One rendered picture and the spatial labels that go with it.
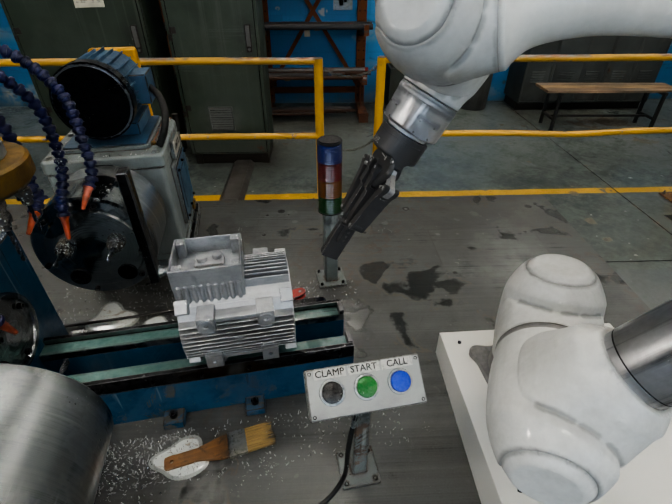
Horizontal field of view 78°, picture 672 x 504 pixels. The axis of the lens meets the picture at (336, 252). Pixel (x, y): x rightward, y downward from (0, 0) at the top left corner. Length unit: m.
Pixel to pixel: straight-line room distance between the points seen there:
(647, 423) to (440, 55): 0.46
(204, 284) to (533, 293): 0.54
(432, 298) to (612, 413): 0.68
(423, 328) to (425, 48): 0.80
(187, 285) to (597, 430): 0.61
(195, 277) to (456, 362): 0.55
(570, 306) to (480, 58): 0.42
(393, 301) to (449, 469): 0.46
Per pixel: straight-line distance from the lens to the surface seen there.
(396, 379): 0.63
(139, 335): 0.98
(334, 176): 1.01
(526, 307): 0.74
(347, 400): 0.62
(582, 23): 0.47
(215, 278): 0.73
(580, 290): 0.74
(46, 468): 0.61
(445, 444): 0.91
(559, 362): 0.60
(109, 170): 1.11
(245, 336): 0.77
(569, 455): 0.59
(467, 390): 0.89
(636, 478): 0.88
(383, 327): 1.08
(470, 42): 0.43
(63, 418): 0.64
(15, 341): 0.96
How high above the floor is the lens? 1.57
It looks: 36 degrees down
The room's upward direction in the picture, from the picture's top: straight up
